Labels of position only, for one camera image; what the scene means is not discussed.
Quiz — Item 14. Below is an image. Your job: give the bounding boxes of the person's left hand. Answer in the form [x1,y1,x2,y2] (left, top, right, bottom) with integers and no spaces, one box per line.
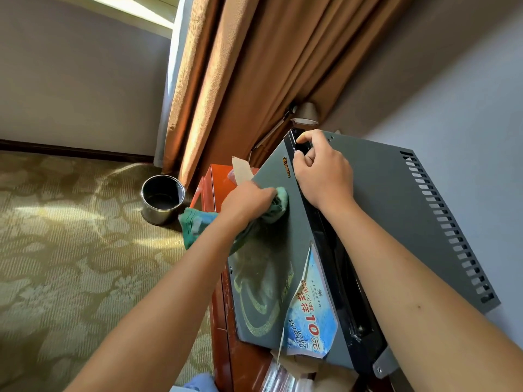
[220,180,278,237]

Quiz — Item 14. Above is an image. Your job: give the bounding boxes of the person's right hand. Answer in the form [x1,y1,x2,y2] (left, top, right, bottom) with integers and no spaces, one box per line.
[292,129,355,213]

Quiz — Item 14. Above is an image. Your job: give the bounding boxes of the green blue cleaning cloth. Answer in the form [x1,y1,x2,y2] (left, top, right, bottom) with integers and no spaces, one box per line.
[178,186,289,256]

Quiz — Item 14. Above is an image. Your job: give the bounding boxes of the grey mini fridge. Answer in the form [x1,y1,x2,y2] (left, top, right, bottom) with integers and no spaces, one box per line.
[227,128,502,380]

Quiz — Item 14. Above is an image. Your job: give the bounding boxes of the brown cardboard pieces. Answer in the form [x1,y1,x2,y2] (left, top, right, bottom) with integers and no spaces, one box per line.
[271,348,319,377]
[314,363,360,392]

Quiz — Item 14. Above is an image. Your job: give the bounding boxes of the clear plastic water bottles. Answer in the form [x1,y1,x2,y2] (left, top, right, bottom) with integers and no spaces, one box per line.
[261,361,311,392]

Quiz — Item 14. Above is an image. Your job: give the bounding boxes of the person's left forearm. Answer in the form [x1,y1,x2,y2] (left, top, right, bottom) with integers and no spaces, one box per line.
[65,216,262,392]

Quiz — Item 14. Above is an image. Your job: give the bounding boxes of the person's right forearm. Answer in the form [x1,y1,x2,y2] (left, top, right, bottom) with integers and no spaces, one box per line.
[323,199,523,392]

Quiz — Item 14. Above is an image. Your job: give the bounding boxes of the person's legs in blue jeans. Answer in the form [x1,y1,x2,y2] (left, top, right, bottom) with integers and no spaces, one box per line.
[179,373,217,392]

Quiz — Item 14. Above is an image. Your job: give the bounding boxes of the grey metal lamp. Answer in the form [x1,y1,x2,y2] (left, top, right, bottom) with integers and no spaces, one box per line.
[250,101,319,151]

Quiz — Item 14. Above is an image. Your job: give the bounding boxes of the round metal trash bin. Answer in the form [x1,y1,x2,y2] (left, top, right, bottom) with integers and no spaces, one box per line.
[140,174,186,226]

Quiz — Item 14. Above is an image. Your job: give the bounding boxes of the brown curtain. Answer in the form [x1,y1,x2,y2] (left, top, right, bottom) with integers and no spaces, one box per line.
[163,0,413,188]

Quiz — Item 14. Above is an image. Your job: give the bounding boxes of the white sheer curtain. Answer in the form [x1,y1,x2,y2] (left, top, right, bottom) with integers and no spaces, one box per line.
[153,0,195,168]

